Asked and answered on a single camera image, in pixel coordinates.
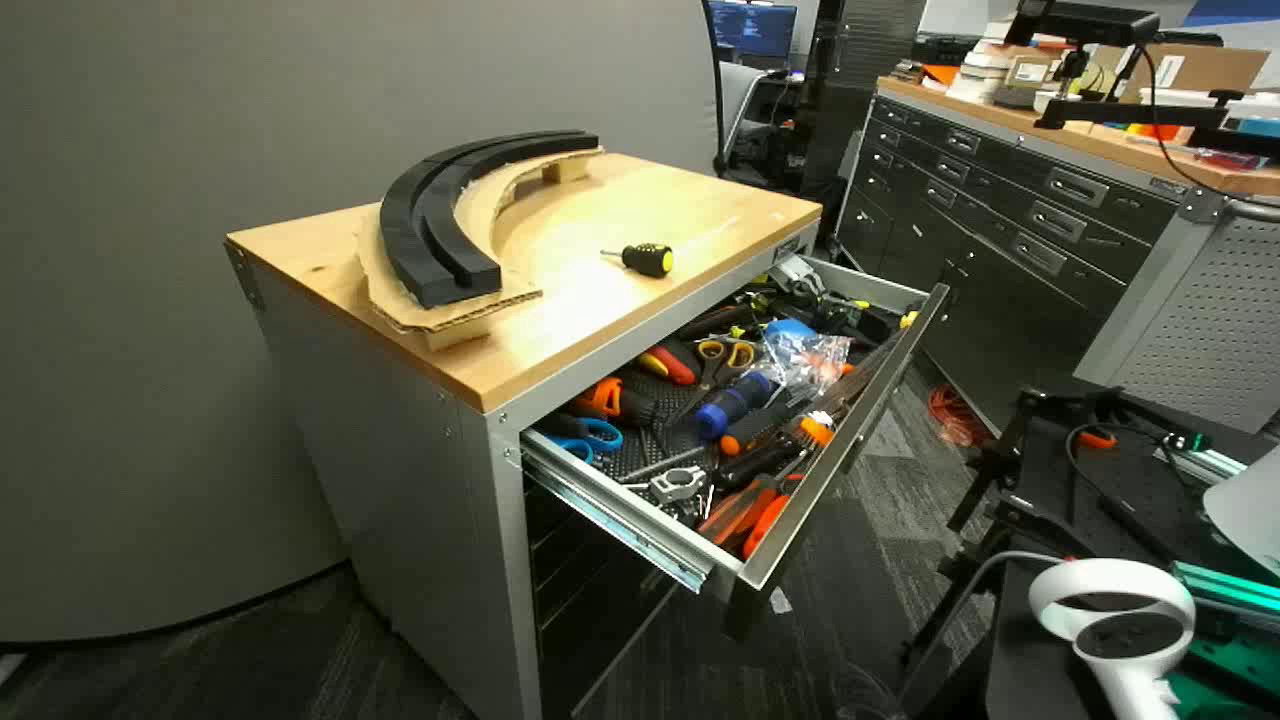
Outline curved wooden base piece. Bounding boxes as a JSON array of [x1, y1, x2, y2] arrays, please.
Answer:
[[356, 141, 602, 346]]

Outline stubby black yellow screwdriver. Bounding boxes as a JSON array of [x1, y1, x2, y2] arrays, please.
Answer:
[[607, 242, 672, 279]]

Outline white VR controller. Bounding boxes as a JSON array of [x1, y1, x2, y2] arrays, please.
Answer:
[[1029, 560, 1196, 720]]

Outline orange handled pliers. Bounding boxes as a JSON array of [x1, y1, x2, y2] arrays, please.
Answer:
[[703, 483, 787, 560]]

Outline grey tool drawer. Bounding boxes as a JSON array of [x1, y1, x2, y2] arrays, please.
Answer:
[[526, 250, 949, 596]]

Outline dark grey drawer workbench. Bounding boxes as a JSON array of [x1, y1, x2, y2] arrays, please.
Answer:
[[839, 77, 1280, 431]]

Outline clear plastic bag of parts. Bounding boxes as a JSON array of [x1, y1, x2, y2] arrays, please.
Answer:
[[760, 315, 854, 395]]

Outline grey metal tool cabinet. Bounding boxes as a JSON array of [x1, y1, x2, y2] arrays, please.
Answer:
[[229, 151, 822, 720]]

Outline black tripod stand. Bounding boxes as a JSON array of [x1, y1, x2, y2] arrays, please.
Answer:
[[904, 387, 1203, 666]]

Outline blue handled scissors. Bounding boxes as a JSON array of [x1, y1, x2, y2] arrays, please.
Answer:
[[546, 412, 626, 462]]

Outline blue handled screwdriver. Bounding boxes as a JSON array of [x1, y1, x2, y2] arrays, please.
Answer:
[[691, 367, 779, 441]]

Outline curved black foam track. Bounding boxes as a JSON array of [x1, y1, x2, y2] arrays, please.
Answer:
[[379, 127, 598, 309]]

